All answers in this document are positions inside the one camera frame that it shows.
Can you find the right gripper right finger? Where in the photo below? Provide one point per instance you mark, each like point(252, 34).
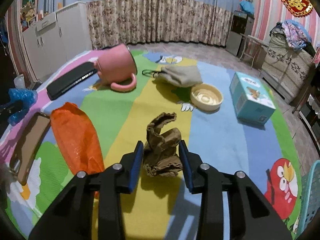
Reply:
point(251, 216)

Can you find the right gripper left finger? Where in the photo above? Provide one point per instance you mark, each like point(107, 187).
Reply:
point(69, 216)

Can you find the blue bubble wrap ball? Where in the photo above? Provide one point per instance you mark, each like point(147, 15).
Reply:
point(28, 97)

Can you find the brown paper scrap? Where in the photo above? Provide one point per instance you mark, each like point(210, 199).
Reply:
point(160, 157)

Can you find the black phone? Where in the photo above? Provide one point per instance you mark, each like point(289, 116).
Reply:
point(72, 78)

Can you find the brown leather wallet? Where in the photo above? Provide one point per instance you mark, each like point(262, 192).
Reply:
point(27, 146)

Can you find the turquoise plastic laundry basket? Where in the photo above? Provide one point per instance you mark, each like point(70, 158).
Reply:
point(310, 198)

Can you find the orange plastic bag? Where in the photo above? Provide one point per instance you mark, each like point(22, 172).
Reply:
point(77, 139)

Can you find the colourful cartoon play mat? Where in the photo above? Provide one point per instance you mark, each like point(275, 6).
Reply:
point(160, 207)

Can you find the white cupboard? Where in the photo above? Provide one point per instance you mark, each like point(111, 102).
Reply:
point(56, 39)

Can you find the light blue tissue box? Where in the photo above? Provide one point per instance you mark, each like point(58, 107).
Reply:
point(251, 100)

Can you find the low tv cabinet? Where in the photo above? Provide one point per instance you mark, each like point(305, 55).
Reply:
point(309, 114)

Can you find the pink mug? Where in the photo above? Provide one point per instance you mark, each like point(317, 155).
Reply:
point(116, 68)

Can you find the cream round bowl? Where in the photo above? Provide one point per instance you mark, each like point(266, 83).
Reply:
point(206, 97)

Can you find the cabinet with patterned cover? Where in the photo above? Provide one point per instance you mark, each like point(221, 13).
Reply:
point(289, 72)

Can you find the grey cloth pouch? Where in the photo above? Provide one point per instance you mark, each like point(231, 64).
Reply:
point(178, 76)

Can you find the small folding table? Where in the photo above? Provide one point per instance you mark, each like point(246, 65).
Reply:
point(251, 48)

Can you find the blue and floral curtain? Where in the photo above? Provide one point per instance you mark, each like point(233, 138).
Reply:
point(142, 21)

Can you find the pile of folded bedding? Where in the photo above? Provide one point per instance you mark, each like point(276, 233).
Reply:
point(296, 36)

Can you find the water dispenser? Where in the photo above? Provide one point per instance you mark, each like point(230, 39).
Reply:
point(241, 26)

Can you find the blue covered plant pot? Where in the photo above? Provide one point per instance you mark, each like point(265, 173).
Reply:
point(247, 6)

